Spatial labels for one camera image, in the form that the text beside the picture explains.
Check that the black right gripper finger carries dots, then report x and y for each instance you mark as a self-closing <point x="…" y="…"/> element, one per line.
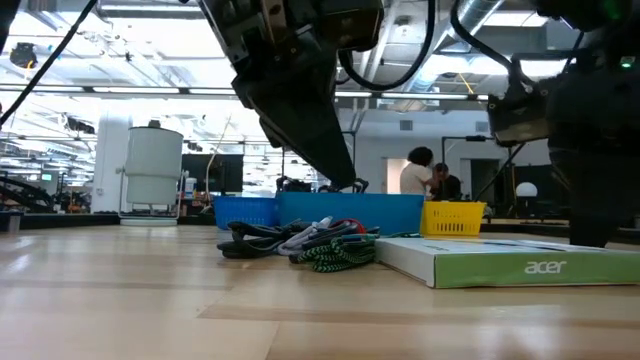
<point x="595" y="200"/>

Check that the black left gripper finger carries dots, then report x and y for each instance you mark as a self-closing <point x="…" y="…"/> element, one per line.
<point x="277" y="140"/>
<point x="300" y="110"/>

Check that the white product box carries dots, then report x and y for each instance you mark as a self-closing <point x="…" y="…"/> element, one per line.
<point x="500" y="270"/>

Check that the large teal plastic bin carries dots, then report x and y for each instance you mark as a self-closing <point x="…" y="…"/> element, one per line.
<point x="380" y="212"/>

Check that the black monitor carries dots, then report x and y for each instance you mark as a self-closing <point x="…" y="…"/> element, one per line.
<point x="225" y="172"/>

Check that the white dome lamp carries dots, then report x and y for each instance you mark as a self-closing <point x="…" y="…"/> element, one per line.
<point x="526" y="189"/>

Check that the small blue perforated basket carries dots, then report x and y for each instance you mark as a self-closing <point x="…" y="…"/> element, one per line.
<point x="245" y="212"/>

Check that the white cylindrical cup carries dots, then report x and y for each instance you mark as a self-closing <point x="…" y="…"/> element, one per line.
<point x="154" y="160"/>

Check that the person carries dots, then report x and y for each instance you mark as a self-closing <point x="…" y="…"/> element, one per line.
<point x="415" y="172"/>
<point x="447" y="185"/>

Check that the small yellow perforated basket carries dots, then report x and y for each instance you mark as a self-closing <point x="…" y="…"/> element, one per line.
<point x="452" y="219"/>

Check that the long ceiling light strip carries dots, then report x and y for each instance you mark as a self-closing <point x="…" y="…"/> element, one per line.
<point x="135" y="90"/>

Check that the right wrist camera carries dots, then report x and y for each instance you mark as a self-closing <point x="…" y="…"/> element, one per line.
<point x="520" y="117"/>

